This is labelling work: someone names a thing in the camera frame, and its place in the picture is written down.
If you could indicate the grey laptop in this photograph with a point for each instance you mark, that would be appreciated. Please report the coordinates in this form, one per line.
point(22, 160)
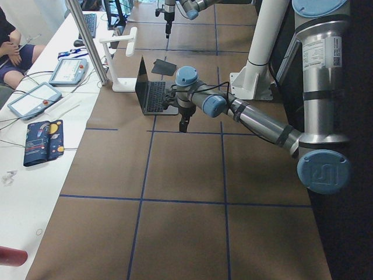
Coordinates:
point(152, 94)

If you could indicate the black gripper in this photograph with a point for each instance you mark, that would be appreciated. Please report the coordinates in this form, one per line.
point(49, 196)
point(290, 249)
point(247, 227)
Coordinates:
point(168, 18)
point(185, 112)

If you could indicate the black desk mouse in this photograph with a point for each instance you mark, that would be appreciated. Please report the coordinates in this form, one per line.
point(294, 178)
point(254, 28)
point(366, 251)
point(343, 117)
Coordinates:
point(78, 43)

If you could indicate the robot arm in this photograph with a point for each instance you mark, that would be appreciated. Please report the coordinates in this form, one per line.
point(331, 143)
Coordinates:
point(191, 9)
point(308, 31)

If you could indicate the black mouse pad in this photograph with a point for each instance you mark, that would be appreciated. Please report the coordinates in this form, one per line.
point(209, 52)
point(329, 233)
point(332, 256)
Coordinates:
point(163, 68)

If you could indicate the teach pendant tablet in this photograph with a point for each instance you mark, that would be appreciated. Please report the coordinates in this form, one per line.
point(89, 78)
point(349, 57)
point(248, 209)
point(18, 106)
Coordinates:
point(68, 72)
point(35, 101)

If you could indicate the dark blue patterned pouch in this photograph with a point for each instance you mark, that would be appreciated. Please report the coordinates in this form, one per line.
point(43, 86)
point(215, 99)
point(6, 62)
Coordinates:
point(44, 142)

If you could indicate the red cylinder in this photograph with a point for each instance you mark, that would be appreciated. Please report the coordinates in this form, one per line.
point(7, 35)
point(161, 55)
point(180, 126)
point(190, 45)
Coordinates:
point(12, 257)

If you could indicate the aluminium frame post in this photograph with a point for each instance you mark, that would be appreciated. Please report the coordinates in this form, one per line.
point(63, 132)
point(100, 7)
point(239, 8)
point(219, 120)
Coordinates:
point(78, 16)

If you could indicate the black keyboard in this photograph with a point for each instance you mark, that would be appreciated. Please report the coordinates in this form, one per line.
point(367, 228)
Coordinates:
point(91, 22)

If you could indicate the seated person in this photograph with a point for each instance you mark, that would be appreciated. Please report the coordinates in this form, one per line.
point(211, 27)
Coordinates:
point(15, 60)

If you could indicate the near teach pendant tablet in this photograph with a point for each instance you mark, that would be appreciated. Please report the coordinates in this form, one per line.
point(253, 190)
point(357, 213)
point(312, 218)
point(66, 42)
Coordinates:
point(35, 101)

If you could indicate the far teach pendant tablet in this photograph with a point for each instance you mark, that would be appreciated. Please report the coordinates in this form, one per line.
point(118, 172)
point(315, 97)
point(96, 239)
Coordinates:
point(68, 72)

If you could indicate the white mounting pillar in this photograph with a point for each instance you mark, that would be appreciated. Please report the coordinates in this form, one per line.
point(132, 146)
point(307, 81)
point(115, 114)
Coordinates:
point(254, 80)

